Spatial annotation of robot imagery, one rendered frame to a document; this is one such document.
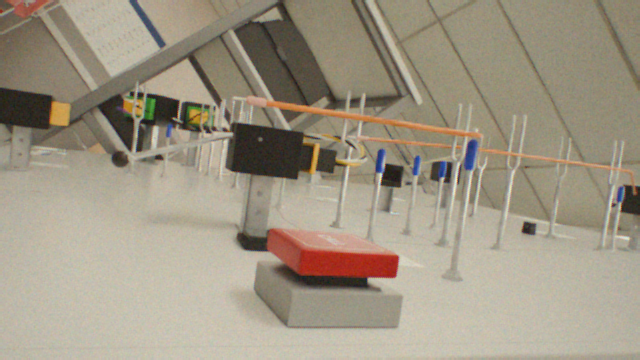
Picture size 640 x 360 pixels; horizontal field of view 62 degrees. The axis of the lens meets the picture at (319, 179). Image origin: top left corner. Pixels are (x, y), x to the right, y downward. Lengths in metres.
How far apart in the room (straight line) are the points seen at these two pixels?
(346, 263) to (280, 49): 1.35
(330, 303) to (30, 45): 8.20
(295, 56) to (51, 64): 6.87
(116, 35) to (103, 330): 8.10
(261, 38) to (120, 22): 6.84
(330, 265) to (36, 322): 0.12
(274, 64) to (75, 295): 1.34
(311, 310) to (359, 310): 0.02
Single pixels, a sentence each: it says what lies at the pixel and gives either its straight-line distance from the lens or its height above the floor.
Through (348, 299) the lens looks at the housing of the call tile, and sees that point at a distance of 0.24.
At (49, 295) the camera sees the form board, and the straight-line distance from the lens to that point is 0.26.
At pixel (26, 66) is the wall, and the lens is 8.33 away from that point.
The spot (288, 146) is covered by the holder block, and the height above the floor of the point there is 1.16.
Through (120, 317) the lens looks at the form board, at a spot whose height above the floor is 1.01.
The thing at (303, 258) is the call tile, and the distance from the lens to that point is 0.23.
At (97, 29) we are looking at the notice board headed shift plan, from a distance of 8.32.
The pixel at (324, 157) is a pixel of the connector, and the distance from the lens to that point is 0.46.
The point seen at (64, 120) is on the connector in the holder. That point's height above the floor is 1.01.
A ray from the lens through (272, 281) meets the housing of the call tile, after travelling 0.26.
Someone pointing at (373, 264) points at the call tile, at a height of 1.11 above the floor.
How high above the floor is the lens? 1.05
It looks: 15 degrees up
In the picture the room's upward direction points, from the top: 55 degrees clockwise
